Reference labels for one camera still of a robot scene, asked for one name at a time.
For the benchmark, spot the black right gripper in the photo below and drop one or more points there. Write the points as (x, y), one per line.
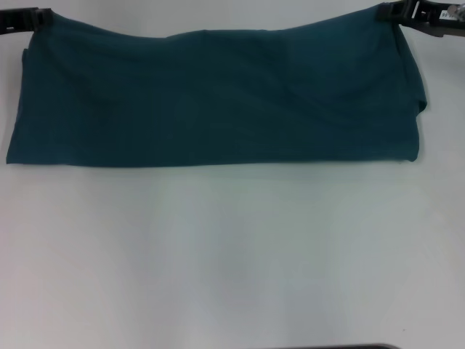
(432, 18)

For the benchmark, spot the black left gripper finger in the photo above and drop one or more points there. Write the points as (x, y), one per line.
(25, 20)

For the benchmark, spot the teal t-shirt with beige print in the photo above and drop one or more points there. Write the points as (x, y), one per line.
(203, 109)

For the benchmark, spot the dark robot torso part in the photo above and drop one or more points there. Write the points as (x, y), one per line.
(359, 347)

